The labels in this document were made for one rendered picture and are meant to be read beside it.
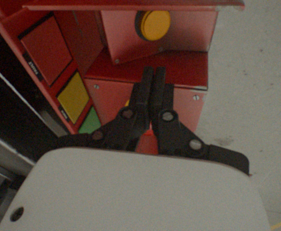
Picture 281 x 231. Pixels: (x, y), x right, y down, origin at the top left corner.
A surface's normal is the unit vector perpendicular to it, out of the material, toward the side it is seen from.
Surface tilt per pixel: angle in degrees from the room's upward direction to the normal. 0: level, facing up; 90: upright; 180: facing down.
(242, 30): 0
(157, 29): 35
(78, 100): 90
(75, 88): 90
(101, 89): 0
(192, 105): 0
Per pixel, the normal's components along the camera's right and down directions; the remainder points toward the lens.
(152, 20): 0.36, 0.70
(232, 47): -0.24, 0.76
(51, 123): 0.96, 0.08
